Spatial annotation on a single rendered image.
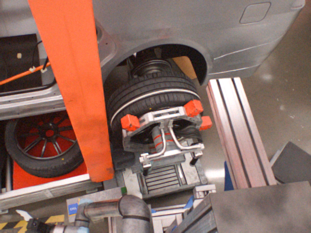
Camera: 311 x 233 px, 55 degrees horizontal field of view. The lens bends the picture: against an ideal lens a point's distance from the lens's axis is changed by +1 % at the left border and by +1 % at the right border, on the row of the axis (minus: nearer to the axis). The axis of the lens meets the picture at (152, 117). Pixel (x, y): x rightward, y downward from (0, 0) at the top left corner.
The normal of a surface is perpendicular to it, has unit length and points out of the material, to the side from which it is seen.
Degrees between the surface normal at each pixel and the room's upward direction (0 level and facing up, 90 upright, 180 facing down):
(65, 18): 90
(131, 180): 0
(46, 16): 90
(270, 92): 0
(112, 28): 90
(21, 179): 0
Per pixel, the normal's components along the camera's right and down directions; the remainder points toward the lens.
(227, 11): 0.25, 0.86
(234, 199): 0.07, -0.48
